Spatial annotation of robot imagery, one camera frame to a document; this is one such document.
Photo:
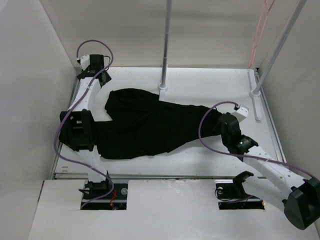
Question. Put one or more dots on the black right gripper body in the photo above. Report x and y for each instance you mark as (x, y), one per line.
(225, 140)

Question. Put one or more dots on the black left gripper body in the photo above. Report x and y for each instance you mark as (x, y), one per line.
(106, 79)

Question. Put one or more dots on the black trousers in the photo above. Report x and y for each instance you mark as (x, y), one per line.
(142, 125)

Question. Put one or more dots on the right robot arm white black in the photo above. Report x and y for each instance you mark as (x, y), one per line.
(297, 197)

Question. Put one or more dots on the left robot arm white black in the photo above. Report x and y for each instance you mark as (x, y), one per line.
(79, 130)

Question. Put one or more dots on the right white rack foot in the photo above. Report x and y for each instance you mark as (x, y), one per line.
(255, 97)

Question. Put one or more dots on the white rack foot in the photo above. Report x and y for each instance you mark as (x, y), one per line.
(255, 97)
(163, 93)

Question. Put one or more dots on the left white rack foot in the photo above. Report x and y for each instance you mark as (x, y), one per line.
(163, 93)

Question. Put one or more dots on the left grey rack pole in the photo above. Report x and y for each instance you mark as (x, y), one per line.
(168, 13)

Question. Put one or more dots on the grey rack pole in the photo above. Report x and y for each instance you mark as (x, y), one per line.
(300, 5)
(168, 13)

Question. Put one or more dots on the right grey rack pole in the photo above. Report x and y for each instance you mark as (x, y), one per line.
(300, 5)

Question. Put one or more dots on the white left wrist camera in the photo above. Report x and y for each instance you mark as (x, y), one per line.
(83, 61)

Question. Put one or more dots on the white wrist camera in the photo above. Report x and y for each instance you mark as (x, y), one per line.
(83, 61)
(240, 112)

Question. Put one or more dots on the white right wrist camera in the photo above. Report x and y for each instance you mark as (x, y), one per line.
(240, 112)

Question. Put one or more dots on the aluminium table edge rail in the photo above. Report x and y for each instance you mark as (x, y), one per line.
(56, 158)

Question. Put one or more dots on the pink wire hanger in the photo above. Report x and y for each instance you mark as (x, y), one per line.
(260, 28)

